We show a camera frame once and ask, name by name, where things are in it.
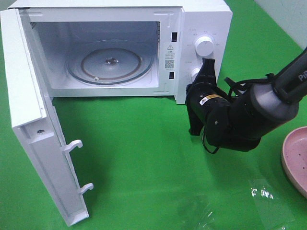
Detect white microwave oven body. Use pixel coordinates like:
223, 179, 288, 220
7, 0, 232, 104

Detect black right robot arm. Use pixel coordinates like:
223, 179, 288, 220
185, 52, 307, 152

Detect upper white power knob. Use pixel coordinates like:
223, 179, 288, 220
195, 35, 214, 57

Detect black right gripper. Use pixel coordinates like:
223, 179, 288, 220
185, 57, 230, 136

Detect lower white timer knob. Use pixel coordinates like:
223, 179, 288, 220
191, 68, 200, 82

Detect pink ceramic plate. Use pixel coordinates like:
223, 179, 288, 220
281, 126, 307, 197

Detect clear tape patch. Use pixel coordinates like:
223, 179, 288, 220
177, 194, 215, 230
248, 179, 295, 230

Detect white warning label sticker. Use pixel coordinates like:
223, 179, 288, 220
162, 42, 177, 71

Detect clear tape patch centre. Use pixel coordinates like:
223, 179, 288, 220
177, 194, 215, 230

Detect glass microwave turntable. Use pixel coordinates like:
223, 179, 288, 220
67, 40, 157, 85

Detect white microwave door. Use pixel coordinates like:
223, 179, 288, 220
0, 8, 94, 226

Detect clear tape patch right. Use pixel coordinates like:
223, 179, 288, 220
248, 179, 295, 230

